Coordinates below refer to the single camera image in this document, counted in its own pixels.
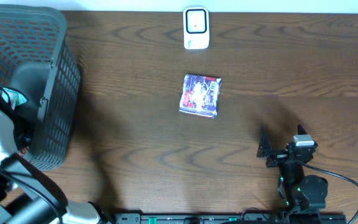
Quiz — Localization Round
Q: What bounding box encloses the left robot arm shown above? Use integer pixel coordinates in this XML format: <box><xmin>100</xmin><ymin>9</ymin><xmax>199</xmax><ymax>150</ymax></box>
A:
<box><xmin>0</xmin><ymin>87</ymin><xmax>115</xmax><ymax>223</ymax></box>

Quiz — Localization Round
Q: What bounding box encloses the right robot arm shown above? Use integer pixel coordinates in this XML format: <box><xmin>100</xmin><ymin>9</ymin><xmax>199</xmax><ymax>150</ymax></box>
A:
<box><xmin>257</xmin><ymin>124</ymin><xmax>328</xmax><ymax>213</ymax></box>

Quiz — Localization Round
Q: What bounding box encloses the white barcode scanner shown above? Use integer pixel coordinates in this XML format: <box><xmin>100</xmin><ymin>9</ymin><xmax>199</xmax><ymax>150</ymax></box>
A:
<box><xmin>183</xmin><ymin>7</ymin><xmax>210</xmax><ymax>50</ymax></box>

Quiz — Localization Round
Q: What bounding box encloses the teal snack packet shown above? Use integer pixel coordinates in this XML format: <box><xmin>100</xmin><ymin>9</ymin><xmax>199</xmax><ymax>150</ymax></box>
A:
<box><xmin>1</xmin><ymin>88</ymin><xmax>28</xmax><ymax>110</ymax></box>

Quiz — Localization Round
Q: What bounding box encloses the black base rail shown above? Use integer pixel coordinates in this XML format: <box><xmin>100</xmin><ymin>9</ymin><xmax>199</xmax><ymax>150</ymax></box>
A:
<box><xmin>113</xmin><ymin>211</ymin><xmax>347</xmax><ymax>224</ymax></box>

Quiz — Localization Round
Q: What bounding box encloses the purple white snack package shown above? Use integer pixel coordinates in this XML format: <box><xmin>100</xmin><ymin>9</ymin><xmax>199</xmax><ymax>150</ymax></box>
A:
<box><xmin>179</xmin><ymin>74</ymin><xmax>222</xmax><ymax>118</ymax></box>

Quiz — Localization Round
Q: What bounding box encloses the grey plastic shopping basket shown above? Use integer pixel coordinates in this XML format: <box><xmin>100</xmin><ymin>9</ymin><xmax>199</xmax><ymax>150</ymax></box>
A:
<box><xmin>0</xmin><ymin>4</ymin><xmax>81</xmax><ymax>170</ymax></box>

